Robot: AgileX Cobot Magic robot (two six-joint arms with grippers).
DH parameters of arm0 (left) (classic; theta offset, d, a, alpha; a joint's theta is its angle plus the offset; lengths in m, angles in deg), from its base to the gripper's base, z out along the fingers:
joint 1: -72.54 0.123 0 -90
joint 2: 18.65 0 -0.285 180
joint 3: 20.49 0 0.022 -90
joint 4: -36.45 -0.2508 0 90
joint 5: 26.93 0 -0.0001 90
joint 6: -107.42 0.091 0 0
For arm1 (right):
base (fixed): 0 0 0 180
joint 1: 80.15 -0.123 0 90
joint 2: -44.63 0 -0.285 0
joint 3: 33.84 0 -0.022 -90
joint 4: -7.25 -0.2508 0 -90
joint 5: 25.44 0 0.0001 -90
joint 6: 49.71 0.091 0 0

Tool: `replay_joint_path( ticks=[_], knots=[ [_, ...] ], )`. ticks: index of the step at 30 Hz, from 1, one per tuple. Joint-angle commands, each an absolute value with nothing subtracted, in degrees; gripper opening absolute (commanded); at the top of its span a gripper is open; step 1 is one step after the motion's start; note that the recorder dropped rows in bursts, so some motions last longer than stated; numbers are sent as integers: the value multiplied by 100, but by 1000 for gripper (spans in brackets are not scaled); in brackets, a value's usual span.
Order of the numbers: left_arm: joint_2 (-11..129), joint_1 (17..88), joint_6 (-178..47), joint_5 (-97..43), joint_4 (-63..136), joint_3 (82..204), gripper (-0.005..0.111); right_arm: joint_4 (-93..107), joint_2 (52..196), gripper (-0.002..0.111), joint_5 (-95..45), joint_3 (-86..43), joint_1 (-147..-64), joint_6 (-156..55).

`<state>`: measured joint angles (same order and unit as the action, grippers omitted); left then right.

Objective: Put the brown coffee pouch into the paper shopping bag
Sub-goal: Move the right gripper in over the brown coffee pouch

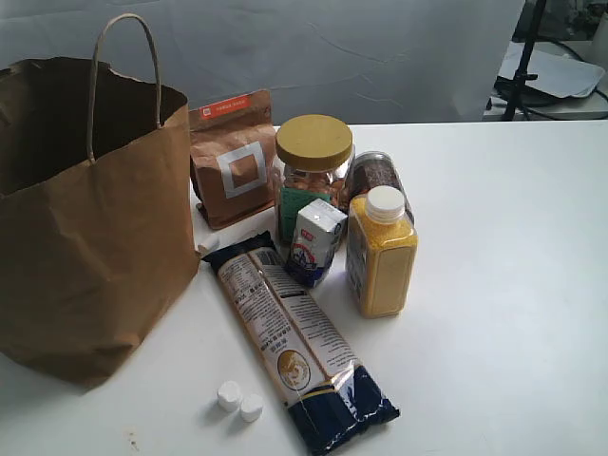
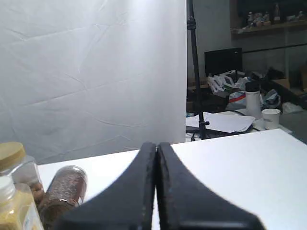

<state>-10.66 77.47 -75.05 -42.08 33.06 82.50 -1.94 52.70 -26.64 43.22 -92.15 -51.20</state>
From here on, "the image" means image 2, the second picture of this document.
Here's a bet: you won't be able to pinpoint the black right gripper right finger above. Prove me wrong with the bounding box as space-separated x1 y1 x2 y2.
156 142 263 230

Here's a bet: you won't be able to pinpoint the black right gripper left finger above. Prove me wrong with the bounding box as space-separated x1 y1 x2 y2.
53 142 156 230

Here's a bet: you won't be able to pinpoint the clear jar of brown grains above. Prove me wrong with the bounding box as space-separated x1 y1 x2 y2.
38 165 87 230

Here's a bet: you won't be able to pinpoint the white paper sheets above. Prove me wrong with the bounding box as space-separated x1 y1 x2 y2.
186 111 256 134

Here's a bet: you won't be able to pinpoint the nut jar with yellow lid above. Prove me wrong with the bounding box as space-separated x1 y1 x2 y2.
0 142 45 206

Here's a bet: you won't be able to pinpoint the yellow millet bottle white cap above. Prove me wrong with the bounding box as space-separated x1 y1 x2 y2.
0 176 44 230

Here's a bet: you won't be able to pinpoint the white thermos with black lid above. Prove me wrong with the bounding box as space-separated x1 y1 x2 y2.
245 81 261 120

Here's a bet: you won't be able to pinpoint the white paper cup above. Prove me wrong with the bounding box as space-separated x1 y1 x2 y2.
261 108 281 130

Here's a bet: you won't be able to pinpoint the white backdrop cloth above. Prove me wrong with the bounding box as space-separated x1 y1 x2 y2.
0 0 187 163

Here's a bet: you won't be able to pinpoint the black computer monitor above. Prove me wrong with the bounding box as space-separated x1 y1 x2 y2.
204 48 243 76

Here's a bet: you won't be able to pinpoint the black tripod stand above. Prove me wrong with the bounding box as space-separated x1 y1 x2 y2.
187 0 210 140

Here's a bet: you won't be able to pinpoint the wooden wall shelf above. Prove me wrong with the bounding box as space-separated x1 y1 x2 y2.
231 20 307 40

